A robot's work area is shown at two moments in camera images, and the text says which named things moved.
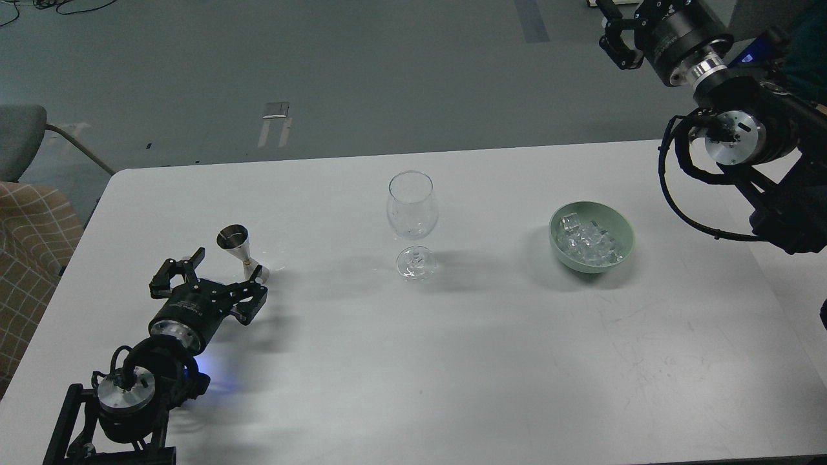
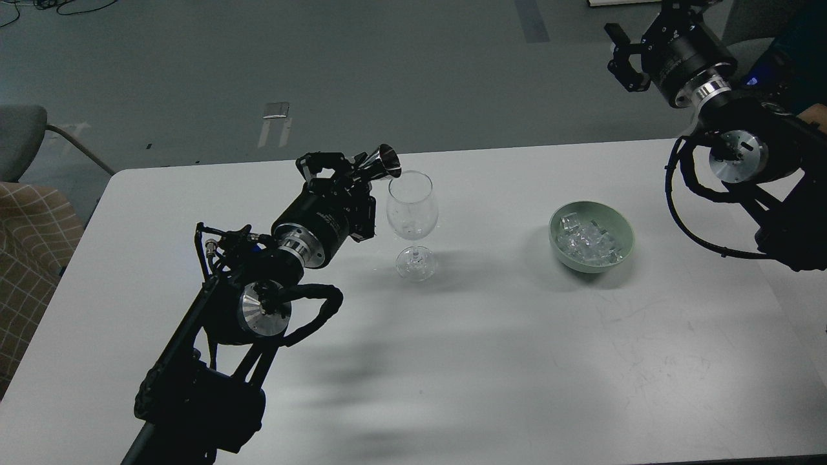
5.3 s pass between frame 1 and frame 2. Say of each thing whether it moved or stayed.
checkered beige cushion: stayed
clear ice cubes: stayed
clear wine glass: stayed
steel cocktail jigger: moved
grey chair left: stayed
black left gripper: moved
